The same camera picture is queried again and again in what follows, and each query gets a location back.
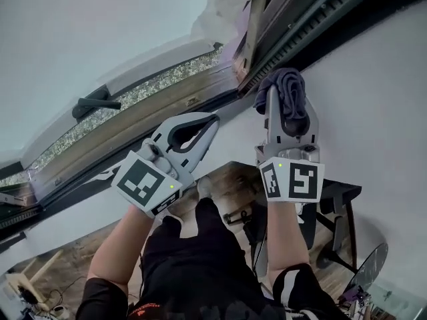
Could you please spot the small metal strike plate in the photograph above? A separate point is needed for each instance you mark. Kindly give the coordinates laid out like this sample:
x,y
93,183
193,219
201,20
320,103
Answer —
x,y
191,101
57,181

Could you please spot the person's right forearm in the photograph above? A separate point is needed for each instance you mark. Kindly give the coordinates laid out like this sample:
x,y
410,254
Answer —
x,y
287,238

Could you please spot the metal window hinge stay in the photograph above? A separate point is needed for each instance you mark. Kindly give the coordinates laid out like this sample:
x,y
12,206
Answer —
x,y
13,198
255,25

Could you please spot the person's black clothing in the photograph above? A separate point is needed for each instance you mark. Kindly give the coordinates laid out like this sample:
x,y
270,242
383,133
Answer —
x,y
200,262

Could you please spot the light wooden stool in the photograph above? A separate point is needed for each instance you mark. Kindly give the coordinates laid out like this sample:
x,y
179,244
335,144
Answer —
x,y
46,265

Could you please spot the person's left forearm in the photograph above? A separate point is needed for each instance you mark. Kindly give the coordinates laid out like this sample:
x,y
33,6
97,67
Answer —
x,y
116,245

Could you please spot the dark metal floor fixture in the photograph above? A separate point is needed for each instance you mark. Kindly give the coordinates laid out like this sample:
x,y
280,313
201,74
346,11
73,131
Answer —
x,y
230,218

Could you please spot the dark grey cloth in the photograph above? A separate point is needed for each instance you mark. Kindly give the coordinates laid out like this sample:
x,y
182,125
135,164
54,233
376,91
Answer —
x,y
287,88

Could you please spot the black chair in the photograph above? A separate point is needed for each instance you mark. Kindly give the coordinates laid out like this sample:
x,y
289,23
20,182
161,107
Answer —
x,y
337,188

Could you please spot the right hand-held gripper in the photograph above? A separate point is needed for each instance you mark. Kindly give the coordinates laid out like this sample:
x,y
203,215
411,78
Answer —
x,y
300,182

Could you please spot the round glass table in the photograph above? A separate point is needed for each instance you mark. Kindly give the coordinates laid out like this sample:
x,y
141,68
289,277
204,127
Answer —
x,y
370,265

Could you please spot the white and black machine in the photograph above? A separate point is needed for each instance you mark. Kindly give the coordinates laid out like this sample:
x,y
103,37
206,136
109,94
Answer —
x,y
58,309

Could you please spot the grey metal stand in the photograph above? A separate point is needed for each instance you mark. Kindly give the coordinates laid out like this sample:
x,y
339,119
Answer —
x,y
262,262

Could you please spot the frosted glass window sash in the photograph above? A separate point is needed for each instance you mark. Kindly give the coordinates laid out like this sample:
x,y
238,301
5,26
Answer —
x,y
83,28

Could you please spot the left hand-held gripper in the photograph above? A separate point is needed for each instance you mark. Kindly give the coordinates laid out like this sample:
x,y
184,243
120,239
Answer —
x,y
140,182

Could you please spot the person's right white shoe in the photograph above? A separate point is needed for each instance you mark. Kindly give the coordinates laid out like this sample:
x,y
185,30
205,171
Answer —
x,y
204,185

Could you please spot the small black gadget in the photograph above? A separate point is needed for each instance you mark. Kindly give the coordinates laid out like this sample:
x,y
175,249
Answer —
x,y
28,295

